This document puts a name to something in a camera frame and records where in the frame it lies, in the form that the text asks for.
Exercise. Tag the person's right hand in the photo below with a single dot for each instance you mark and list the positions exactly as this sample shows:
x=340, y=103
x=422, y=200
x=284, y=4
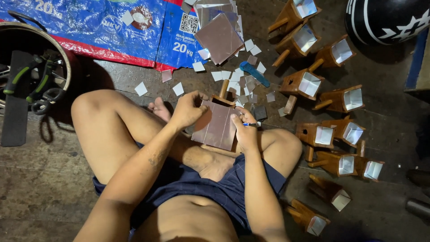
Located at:
x=248, y=134

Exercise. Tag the person's left hand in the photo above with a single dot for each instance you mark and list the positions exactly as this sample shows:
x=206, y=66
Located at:
x=186, y=111

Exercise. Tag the person's left fingers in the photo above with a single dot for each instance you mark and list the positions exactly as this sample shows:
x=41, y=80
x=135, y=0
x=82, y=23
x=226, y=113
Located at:
x=199, y=96

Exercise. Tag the scored mirror sheet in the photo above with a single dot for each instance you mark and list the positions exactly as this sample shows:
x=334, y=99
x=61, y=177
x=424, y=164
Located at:
x=218, y=131

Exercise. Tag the blue pen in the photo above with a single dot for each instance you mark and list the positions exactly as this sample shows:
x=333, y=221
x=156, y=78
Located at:
x=251, y=124

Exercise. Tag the scattered small mirror squares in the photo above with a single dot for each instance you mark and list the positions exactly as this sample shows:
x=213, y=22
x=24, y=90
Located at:
x=141, y=89

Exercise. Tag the blue glass cutter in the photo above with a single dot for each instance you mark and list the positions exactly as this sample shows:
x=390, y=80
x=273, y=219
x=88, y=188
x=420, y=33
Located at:
x=255, y=72

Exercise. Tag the small black block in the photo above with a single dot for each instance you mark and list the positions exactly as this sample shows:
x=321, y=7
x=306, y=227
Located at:
x=259, y=112

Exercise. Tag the stack of large mirror sheets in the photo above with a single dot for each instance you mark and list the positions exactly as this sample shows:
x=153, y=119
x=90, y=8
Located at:
x=219, y=37

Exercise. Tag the person's dark blue shorts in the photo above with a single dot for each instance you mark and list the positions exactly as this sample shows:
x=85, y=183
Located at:
x=218, y=191

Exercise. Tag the group of wooden mirror boxes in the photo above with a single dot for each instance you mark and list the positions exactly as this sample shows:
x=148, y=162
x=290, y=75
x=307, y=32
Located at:
x=295, y=85

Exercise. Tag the person's right leg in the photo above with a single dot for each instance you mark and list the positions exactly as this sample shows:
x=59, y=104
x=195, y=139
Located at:
x=282, y=148

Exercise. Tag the person's leg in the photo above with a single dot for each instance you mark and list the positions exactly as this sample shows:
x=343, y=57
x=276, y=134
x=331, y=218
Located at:
x=107, y=134
x=282, y=148

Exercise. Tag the person's left leg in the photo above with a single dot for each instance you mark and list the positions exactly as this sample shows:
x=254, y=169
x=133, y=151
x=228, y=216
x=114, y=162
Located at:
x=107, y=134

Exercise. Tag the blue and red woven sack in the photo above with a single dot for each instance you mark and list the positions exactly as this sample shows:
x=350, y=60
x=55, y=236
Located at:
x=100, y=33

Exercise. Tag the person's bare torso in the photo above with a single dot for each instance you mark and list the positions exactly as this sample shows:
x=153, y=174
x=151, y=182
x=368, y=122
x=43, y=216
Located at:
x=188, y=221

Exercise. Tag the round bucket with tools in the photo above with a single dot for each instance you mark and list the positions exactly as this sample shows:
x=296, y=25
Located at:
x=50, y=43

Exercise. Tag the black rubber strip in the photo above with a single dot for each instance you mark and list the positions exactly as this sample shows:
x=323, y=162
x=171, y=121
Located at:
x=16, y=117

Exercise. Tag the black and white helmet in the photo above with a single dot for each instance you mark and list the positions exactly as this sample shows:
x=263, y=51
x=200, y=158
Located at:
x=386, y=16

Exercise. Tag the blue edged board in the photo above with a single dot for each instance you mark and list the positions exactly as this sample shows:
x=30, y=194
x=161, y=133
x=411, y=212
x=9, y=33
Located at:
x=418, y=60

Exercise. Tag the grey metal pipe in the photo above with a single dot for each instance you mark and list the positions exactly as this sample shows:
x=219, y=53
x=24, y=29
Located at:
x=418, y=207

